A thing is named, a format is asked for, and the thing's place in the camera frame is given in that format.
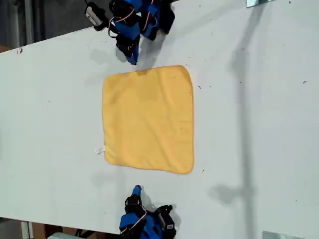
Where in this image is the yellow square towel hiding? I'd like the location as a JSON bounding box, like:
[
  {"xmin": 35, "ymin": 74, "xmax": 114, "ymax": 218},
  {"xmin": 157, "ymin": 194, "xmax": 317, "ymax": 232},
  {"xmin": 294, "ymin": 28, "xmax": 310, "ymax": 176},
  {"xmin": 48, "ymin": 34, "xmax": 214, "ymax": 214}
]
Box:
[{"xmin": 93, "ymin": 65, "xmax": 195, "ymax": 174}]

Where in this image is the shiny metal bracket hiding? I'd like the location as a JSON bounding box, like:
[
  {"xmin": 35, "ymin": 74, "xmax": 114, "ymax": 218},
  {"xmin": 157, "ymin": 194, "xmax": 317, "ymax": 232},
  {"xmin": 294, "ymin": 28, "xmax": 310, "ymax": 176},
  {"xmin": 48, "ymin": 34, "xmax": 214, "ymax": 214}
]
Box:
[{"xmin": 246, "ymin": 0, "xmax": 275, "ymax": 9}]

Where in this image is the white table leg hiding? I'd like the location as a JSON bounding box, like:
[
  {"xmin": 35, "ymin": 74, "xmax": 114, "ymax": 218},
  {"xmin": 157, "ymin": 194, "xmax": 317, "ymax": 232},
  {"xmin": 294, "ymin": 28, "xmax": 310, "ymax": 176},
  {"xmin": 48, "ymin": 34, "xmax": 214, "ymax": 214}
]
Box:
[{"xmin": 20, "ymin": 221, "xmax": 34, "ymax": 239}]

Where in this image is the grey metal pillar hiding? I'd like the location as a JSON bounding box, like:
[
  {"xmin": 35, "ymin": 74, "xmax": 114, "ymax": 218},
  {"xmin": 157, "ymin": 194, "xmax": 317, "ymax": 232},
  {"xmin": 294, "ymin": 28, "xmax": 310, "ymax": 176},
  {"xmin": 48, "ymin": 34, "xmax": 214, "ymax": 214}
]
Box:
[{"xmin": 23, "ymin": 0, "xmax": 34, "ymax": 47}]

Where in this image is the black camera box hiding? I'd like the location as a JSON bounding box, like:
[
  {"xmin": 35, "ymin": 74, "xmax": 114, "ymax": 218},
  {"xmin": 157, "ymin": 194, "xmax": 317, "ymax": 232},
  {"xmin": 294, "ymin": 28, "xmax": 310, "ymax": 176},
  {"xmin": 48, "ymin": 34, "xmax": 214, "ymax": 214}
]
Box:
[
  {"xmin": 156, "ymin": 204, "xmax": 177, "ymax": 237},
  {"xmin": 84, "ymin": 1, "xmax": 108, "ymax": 32}
]

